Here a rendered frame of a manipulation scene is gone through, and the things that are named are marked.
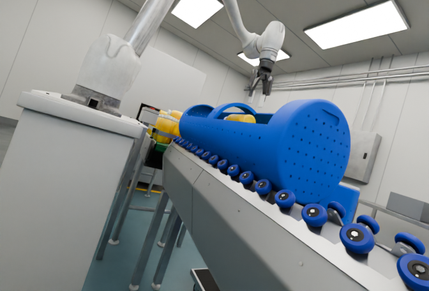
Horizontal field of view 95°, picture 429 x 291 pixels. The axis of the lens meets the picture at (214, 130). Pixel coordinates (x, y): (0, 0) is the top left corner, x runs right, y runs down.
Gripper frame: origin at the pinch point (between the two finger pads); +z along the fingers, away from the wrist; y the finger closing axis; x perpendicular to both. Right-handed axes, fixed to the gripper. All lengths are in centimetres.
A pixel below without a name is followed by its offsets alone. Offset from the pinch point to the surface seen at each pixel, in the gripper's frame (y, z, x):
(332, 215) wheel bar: -4, 35, -53
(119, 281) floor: -35, 129, 42
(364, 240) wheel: -23, 31, -69
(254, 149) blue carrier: -26, 23, -42
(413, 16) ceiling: 244, -194, 54
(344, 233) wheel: -24, 32, -67
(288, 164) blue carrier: -22, 24, -51
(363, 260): -23, 34, -70
